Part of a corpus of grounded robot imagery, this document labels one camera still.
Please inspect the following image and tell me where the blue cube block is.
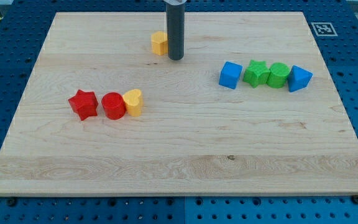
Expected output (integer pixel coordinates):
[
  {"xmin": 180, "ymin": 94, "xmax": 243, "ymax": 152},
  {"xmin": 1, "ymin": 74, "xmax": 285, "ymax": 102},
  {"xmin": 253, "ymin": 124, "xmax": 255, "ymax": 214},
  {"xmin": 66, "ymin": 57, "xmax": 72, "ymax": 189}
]
[{"xmin": 219, "ymin": 62, "xmax": 242, "ymax": 90}]

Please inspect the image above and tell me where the silver rod mount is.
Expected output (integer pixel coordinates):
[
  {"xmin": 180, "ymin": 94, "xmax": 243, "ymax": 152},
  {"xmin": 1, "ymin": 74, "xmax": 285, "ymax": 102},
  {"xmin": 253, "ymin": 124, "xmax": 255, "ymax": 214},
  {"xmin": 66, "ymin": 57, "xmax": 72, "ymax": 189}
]
[{"xmin": 163, "ymin": 0, "xmax": 186, "ymax": 6}]

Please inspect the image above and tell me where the red cylinder block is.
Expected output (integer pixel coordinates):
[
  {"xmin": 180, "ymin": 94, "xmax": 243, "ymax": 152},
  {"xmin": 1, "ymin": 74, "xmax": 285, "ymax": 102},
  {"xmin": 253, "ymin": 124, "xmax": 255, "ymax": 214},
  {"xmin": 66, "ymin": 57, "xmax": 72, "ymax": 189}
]
[{"xmin": 101, "ymin": 92, "xmax": 126, "ymax": 120}]

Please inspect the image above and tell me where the green star block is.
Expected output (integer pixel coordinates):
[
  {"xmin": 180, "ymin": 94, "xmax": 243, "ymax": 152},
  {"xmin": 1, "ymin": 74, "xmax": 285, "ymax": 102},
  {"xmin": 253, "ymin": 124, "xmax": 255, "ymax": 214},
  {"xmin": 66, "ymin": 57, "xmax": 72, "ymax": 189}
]
[{"xmin": 243, "ymin": 60, "xmax": 270, "ymax": 88}]

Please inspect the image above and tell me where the green cylinder block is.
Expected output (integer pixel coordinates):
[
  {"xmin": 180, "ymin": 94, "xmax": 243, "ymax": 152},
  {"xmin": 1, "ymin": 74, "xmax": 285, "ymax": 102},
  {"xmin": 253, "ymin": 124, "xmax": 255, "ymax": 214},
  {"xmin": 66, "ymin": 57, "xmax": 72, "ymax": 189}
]
[{"xmin": 267, "ymin": 62, "xmax": 290, "ymax": 88}]

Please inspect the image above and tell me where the red star block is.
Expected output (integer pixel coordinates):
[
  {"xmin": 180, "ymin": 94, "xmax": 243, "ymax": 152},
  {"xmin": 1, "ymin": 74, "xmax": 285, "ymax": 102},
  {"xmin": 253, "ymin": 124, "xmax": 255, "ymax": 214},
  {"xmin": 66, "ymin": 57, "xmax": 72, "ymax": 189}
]
[{"xmin": 68, "ymin": 90, "xmax": 98, "ymax": 121}]

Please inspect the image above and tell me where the yellow hexagon block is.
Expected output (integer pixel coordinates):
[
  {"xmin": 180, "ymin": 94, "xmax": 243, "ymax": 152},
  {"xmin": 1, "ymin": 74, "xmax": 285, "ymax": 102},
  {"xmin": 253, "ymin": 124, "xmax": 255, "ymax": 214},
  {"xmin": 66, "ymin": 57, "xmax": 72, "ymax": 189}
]
[{"xmin": 151, "ymin": 31, "xmax": 168, "ymax": 55}]

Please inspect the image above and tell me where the white fiducial marker tag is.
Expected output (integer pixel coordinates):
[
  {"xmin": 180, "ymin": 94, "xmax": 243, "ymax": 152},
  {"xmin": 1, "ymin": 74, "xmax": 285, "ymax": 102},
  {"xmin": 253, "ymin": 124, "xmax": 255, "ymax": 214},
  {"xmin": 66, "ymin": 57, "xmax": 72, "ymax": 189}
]
[{"xmin": 311, "ymin": 22, "xmax": 337, "ymax": 37}]

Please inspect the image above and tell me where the wooden board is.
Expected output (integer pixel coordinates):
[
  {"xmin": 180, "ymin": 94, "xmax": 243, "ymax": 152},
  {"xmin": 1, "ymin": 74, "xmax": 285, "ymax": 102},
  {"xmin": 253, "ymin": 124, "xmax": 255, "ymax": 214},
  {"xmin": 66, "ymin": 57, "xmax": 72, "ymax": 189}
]
[{"xmin": 0, "ymin": 12, "xmax": 358, "ymax": 197}]

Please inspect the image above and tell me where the blue triangle block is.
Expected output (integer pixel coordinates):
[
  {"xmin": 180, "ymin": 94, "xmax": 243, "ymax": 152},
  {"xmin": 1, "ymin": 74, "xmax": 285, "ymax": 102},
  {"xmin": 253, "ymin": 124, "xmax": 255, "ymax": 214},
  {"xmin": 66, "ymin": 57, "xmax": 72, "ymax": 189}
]
[{"xmin": 288, "ymin": 65, "xmax": 313, "ymax": 92}]

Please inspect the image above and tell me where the yellow heart block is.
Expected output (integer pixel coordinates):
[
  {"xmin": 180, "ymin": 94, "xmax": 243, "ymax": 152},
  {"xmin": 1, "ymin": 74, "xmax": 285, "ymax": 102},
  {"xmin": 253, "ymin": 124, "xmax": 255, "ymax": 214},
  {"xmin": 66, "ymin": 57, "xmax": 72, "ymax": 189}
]
[{"xmin": 122, "ymin": 89, "xmax": 144, "ymax": 117}]

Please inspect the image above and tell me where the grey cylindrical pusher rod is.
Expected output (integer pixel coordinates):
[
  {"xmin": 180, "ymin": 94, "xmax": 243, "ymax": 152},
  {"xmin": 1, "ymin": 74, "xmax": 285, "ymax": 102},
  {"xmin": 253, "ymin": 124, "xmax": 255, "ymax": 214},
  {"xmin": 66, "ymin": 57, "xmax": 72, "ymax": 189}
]
[{"xmin": 165, "ymin": 2, "xmax": 185, "ymax": 60}]

